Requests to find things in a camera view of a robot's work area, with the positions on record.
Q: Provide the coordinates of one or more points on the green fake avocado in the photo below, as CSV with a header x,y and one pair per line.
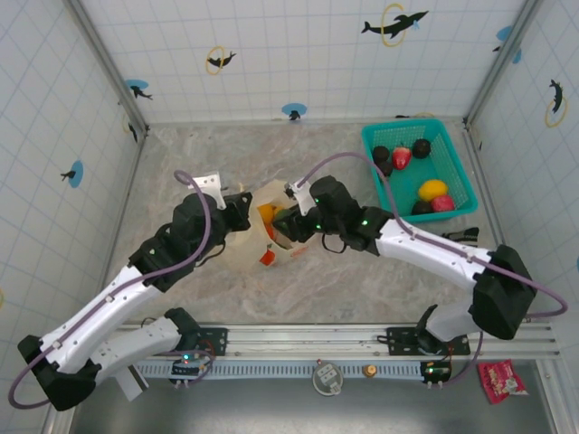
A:
x,y
280,211

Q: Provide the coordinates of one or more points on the yellow-orange fake orange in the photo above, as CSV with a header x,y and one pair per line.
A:
x,y
266,212

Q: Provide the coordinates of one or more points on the cream plastic bag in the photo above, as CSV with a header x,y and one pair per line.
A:
x,y
246,244

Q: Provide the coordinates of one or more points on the teal plastic basket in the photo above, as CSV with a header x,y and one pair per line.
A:
x,y
407,185

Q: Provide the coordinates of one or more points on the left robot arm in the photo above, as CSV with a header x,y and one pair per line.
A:
x,y
99,307

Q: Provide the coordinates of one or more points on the dark brown fake fruit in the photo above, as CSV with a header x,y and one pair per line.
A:
x,y
421,149
381,154
386,169
421,208

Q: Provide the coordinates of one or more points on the red fake strawberry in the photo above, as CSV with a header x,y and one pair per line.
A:
x,y
401,157

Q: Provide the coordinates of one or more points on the yellow fake lemon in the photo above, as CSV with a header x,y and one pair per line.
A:
x,y
432,190

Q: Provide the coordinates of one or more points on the pink fake peach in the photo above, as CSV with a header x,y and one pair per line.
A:
x,y
443,204

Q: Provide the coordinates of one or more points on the blue splash dolphin sticker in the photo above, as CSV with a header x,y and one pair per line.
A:
x,y
138,89
504,34
74,174
294,110

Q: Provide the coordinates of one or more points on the circuit board with green light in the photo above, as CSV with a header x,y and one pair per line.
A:
x,y
187,361
435,370

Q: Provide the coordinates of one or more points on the black white striped cloth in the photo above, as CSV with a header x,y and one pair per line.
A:
x,y
461,237

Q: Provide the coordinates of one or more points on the round grey device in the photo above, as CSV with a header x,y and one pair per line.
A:
x,y
325,377

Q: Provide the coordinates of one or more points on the brass knob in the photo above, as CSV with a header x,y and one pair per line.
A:
x,y
371,370

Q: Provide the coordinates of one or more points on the white grey card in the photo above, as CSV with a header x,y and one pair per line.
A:
x,y
133,384

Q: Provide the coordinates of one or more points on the red snack packet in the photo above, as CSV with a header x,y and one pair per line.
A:
x,y
497,382

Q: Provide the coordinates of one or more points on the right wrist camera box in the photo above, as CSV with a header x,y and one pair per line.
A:
x,y
300,196

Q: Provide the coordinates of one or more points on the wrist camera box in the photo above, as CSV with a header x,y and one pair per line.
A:
x,y
300,196
210,185

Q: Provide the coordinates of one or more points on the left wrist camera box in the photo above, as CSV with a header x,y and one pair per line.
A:
x,y
210,185

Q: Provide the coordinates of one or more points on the aluminium side rail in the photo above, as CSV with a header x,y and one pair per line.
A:
x,y
131,181
484,181

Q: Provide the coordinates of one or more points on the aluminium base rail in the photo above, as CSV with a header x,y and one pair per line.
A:
x,y
298,339

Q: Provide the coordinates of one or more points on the aluminium back rail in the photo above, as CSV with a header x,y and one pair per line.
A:
x,y
226,121

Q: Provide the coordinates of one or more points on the aluminium corner post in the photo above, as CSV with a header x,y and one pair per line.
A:
x,y
502,59
108,59

